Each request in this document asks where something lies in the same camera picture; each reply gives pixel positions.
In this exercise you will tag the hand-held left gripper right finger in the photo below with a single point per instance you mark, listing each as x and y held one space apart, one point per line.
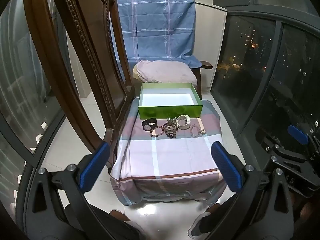
228 167

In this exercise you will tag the carved wooden chair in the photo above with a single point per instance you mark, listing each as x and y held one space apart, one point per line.
62 55

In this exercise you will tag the glass sliding door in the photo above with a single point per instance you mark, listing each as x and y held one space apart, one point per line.
22 92

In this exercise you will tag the pink plaid cloth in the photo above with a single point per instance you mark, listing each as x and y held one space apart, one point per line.
170 160

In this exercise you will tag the pink cushion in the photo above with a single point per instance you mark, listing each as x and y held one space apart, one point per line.
165 71

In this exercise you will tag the person's leg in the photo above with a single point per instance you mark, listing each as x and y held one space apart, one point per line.
212 217
117 220

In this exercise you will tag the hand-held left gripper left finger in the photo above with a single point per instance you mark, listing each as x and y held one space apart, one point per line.
93 167

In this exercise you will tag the person's left leg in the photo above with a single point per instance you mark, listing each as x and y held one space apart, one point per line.
117 220

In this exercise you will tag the black wrist watch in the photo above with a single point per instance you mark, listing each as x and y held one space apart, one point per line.
149 124

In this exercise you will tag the person's right hand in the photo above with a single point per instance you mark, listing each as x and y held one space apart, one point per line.
308 212

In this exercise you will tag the person's right leg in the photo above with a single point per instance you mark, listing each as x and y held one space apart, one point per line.
212 217

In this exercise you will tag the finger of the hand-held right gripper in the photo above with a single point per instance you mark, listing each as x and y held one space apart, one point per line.
297 134
272 142

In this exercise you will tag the blue plaid cloth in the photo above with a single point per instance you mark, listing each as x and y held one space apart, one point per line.
155 25

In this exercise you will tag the grey shoe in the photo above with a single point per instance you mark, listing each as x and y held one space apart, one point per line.
198 226

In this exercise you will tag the white wrist watch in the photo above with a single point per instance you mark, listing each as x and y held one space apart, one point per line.
183 123

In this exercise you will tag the dark window frame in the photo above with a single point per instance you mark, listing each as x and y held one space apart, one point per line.
277 22

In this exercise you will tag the dark wooden armchair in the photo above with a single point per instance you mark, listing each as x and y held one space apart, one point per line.
206 65

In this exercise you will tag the green cardboard box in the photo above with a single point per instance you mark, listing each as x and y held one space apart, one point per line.
170 105

